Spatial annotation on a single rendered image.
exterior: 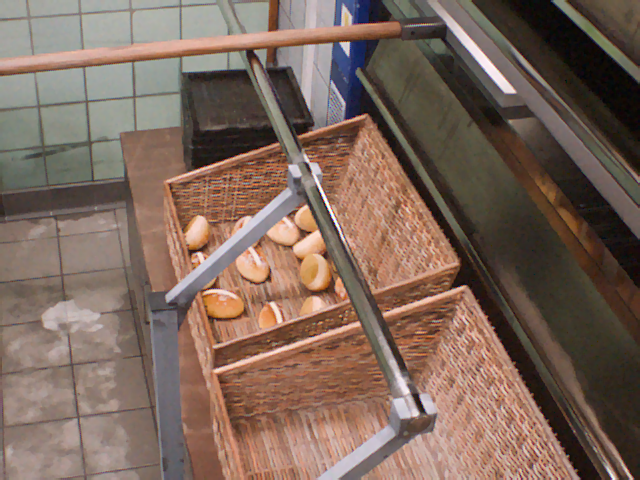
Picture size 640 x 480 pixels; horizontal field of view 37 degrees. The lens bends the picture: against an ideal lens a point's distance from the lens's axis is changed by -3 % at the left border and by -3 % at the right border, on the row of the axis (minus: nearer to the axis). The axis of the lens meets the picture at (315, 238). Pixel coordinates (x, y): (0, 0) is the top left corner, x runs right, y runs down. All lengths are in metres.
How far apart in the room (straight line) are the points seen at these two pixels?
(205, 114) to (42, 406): 0.92
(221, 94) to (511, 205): 0.99
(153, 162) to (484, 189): 1.07
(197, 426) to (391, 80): 0.83
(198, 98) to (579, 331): 1.26
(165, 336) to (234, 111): 0.91
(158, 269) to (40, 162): 1.17
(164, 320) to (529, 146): 0.64
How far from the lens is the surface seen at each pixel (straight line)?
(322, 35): 1.79
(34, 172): 3.31
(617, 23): 1.30
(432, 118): 1.94
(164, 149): 2.60
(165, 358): 1.62
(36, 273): 3.14
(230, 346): 1.79
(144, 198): 2.42
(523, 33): 1.40
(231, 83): 2.49
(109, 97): 3.18
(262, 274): 2.12
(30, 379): 2.80
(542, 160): 1.55
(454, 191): 1.82
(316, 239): 2.18
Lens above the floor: 1.98
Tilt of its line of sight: 38 degrees down
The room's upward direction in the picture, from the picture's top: 4 degrees clockwise
